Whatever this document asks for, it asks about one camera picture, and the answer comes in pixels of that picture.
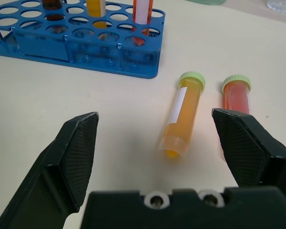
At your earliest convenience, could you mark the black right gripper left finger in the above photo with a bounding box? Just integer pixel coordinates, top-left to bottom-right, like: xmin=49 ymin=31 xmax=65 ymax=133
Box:
xmin=0 ymin=111 xmax=100 ymax=229

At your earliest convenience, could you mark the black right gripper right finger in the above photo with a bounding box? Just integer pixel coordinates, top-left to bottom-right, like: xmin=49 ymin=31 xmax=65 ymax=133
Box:
xmin=211 ymin=108 xmax=286 ymax=189

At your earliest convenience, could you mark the blue test tube rack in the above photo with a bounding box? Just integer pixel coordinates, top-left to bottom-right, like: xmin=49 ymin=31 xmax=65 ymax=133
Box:
xmin=0 ymin=0 xmax=165 ymax=80

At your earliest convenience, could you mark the dark brown tube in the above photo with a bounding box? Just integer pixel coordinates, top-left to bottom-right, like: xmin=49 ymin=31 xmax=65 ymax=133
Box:
xmin=41 ymin=0 xmax=65 ymax=34

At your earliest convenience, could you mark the clear glass container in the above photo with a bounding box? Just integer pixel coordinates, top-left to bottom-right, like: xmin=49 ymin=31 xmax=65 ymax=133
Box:
xmin=266 ymin=0 xmax=286 ymax=13

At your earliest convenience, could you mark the green round object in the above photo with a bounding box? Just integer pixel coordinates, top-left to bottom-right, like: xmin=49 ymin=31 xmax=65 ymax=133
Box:
xmin=185 ymin=0 xmax=227 ymax=6

